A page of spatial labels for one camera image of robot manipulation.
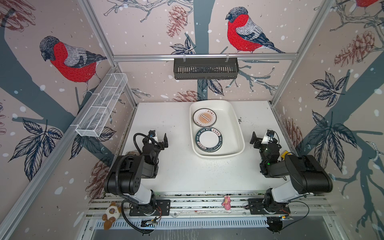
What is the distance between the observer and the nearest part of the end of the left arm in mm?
710

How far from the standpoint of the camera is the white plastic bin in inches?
34.4

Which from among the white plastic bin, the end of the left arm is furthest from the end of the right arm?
the end of the left arm
